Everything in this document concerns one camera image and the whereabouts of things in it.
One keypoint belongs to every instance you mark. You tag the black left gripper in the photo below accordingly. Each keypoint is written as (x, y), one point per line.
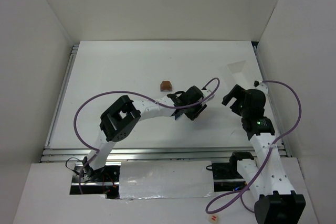
(193, 111)

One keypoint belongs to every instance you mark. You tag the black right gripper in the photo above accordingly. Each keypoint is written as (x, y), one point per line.
(234, 98)

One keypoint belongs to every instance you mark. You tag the white perforated plastic basket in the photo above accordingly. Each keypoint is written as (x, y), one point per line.
(241, 73)

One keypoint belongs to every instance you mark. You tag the brown wedge wood block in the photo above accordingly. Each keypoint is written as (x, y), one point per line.
(166, 83)

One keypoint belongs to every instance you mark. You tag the brown arch wood block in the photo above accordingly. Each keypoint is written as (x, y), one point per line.
(165, 89)

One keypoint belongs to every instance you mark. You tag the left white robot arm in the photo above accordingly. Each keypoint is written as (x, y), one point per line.
(120, 118)

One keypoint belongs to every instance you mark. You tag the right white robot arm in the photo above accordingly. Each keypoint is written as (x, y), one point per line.
(276, 200)

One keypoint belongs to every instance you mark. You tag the blue triangle wood block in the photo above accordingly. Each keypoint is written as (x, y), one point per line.
(177, 114)

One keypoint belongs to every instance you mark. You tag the silver foil sheet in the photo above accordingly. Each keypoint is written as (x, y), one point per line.
(154, 180)

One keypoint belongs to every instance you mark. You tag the small letter N tile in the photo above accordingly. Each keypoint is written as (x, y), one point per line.
(213, 218)

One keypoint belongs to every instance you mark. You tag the aluminium rail frame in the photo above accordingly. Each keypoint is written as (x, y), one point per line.
(97, 67)

